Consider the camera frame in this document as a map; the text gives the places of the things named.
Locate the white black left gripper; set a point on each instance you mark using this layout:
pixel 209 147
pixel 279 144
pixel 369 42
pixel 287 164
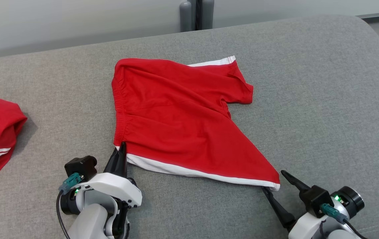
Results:
pixel 116 186

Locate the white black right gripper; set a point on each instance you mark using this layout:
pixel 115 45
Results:
pixel 309 227

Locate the red shorts white side stripe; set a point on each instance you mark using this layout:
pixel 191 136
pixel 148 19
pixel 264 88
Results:
pixel 183 119

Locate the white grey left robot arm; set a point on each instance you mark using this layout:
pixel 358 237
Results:
pixel 90 219

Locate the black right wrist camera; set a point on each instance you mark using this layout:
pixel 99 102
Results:
pixel 315 199

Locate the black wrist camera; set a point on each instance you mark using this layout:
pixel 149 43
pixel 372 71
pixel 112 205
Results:
pixel 81 166
pixel 315 199

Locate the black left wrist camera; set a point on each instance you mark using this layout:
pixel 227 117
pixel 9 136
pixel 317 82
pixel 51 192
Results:
pixel 81 166

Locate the grey metal partition frame post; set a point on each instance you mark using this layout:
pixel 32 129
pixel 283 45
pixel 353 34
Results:
pixel 186 16

